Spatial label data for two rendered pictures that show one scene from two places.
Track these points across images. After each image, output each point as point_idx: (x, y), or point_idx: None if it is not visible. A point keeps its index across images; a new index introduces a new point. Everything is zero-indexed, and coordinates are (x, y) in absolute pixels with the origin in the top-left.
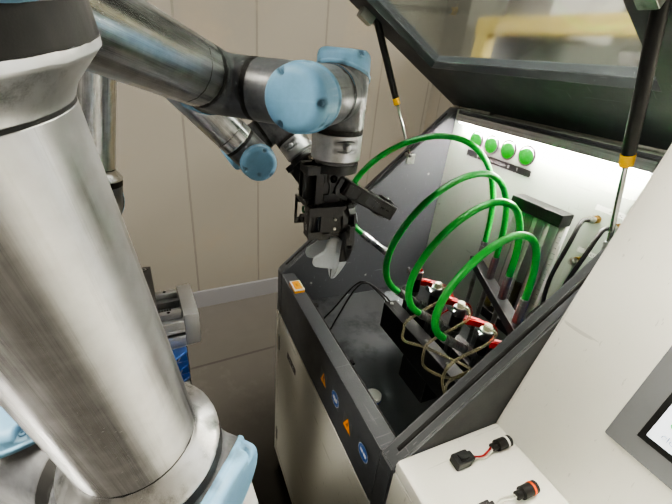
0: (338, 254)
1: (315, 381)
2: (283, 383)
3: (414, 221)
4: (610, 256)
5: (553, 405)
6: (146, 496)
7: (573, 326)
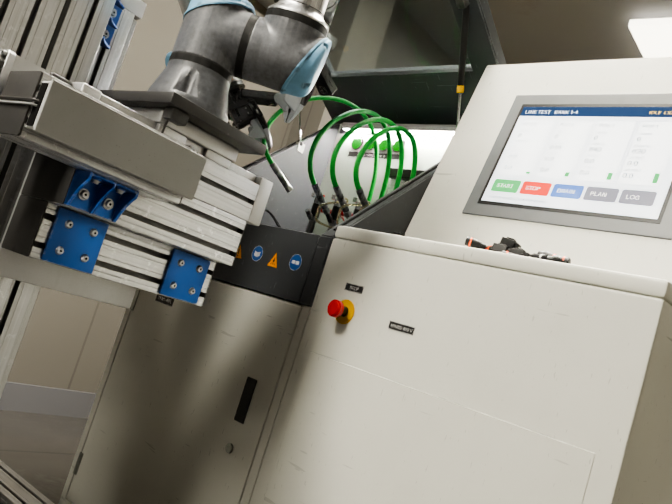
0: (300, 98)
1: (220, 270)
2: (131, 349)
3: (293, 214)
4: (456, 134)
5: (432, 218)
6: (318, 14)
7: (440, 173)
